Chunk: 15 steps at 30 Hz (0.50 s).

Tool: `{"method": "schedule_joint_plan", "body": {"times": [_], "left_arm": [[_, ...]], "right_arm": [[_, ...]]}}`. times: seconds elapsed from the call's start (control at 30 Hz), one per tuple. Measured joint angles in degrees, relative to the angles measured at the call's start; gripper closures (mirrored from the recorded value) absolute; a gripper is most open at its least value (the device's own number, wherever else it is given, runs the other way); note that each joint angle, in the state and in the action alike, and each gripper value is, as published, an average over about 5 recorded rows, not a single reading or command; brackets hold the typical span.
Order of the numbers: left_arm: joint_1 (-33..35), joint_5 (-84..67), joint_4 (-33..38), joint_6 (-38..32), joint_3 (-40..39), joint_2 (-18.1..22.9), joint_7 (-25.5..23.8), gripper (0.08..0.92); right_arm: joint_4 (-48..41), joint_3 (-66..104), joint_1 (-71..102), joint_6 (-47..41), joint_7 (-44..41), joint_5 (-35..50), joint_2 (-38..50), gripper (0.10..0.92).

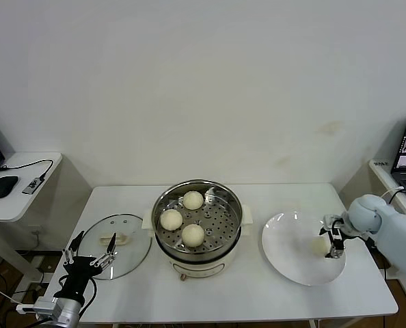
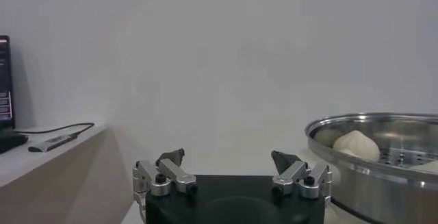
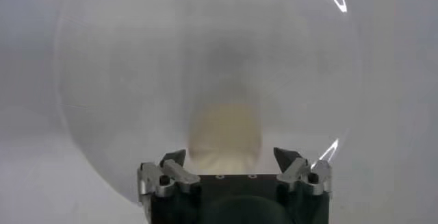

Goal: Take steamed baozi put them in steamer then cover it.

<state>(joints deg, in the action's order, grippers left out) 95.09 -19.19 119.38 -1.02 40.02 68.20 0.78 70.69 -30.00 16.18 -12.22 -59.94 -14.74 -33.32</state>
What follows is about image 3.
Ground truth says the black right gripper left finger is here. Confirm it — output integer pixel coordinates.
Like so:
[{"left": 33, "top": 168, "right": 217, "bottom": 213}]
[{"left": 136, "top": 149, "right": 202, "bottom": 206}]

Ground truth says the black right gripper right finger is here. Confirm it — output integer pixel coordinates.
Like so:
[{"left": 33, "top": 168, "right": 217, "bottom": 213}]
[{"left": 272, "top": 147, "right": 333, "bottom": 197}]

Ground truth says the white steamed baozi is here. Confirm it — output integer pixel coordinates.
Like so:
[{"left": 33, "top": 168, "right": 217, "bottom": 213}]
[{"left": 187, "top": 101, "right": 263, "bottom": 175}]

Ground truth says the white round plate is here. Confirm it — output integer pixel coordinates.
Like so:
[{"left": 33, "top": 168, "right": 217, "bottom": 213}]
[{"left": 53, "top": 0, "right": 363, "bottom": 209}]

